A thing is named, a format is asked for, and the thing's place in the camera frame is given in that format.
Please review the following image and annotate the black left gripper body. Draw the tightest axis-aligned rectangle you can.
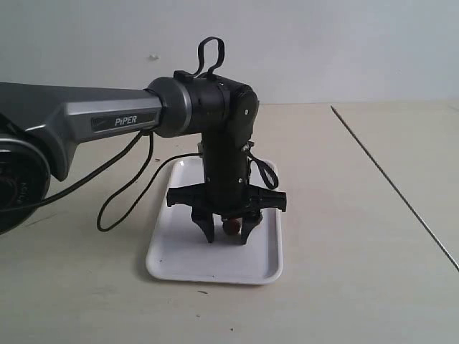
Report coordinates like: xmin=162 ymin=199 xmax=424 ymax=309
xmin=166 ymin=135 xmax=287 ymax=218

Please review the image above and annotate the thin metal skewer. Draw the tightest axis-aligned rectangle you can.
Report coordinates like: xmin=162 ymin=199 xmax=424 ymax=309
xmin=331 ymin=105 xmax=459 ymax=271

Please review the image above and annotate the dark red skewered meatball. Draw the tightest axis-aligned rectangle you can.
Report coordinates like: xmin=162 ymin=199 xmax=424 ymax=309
xmin=222 ymin=219 xmax=241 ymax=236

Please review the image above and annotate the white rectangular plastic tray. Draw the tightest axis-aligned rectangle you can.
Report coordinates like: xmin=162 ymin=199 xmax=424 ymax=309
xmin=145 ymin=156 xmax=284 ymax=286

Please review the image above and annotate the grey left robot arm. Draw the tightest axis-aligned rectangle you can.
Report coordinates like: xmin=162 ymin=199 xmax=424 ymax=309
xmin=1 ymin=71 xmax=287 ymax=242

